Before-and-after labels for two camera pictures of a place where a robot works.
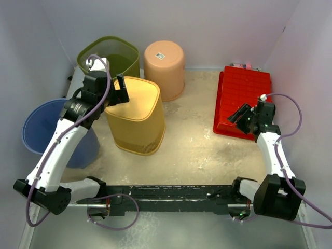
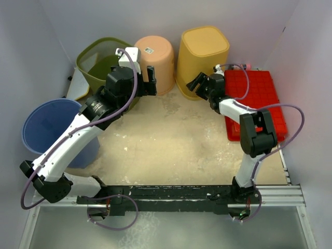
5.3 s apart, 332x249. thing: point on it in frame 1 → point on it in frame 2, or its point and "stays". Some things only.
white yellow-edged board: [77, 83] stays
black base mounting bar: [129, 198] stays
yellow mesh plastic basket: [137, 126] → [202, 49]
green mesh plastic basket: [123, 58] stays
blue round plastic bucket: [39, 124] stays
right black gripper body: [245, 124] → [209, 94]
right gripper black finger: [239, 113] → [201, 79]
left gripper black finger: [124, 95] → [151, 71]
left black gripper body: [114, 96] → [144, 88]
